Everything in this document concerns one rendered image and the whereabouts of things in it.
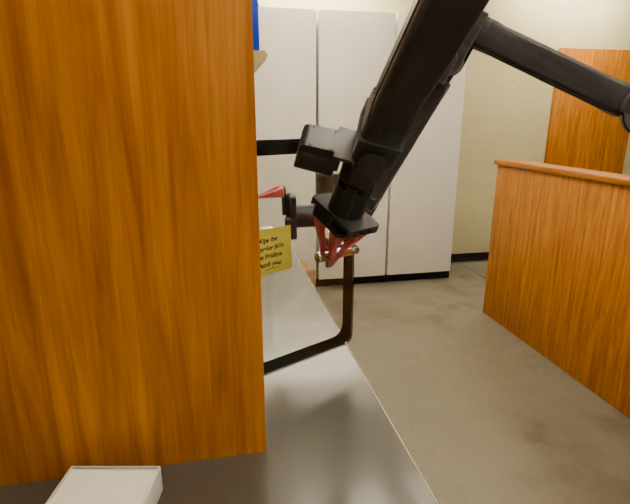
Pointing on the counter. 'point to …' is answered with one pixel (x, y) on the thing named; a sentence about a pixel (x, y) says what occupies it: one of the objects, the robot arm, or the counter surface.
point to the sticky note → (275, 249)
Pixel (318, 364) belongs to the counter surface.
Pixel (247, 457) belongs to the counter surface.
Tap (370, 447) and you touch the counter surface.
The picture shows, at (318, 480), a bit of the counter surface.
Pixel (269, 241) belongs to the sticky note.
